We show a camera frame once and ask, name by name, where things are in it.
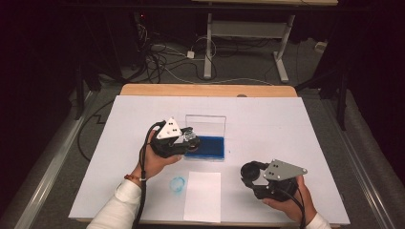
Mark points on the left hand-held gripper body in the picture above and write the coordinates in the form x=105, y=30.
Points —
x=167, y=130

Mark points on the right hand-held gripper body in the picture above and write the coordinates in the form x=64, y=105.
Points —
x=281, y=171

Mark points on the black round stamp cap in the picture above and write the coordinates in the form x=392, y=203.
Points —
x=250, y=171

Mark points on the blue ink pad clear case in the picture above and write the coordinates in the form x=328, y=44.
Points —
x=205, y=148

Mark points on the person's left hand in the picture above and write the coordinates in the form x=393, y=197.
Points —
x=156, y=165

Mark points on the person's right hand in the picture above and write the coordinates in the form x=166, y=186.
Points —
x=293, y=206

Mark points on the large white board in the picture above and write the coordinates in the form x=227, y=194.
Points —
x=261, y=127

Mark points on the wooden table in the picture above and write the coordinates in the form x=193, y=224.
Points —
x=207, y=90

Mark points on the white paper sheet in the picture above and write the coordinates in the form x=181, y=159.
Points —
x=202, y=197

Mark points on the white power adapter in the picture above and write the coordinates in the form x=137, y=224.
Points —
x=190, y=54

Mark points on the black stand leg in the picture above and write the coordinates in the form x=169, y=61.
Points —
x=79, y=95
x=342, y=101

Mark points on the white power strip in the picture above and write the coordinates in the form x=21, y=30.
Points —
x=320, y=46

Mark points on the grey metal rail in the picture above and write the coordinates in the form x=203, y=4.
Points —
x=38, y=184
x=359, y=165

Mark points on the white metal desk frame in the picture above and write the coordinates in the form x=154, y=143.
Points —
x=208, y=47

